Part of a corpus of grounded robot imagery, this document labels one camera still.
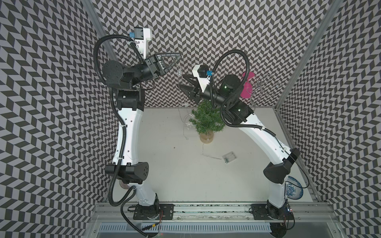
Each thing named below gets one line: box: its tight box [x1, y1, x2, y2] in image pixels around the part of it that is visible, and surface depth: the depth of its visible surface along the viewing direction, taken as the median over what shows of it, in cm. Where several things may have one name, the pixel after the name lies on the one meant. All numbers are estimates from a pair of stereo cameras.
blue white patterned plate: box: [285, 176, 304, 200], surface depth 80 cm
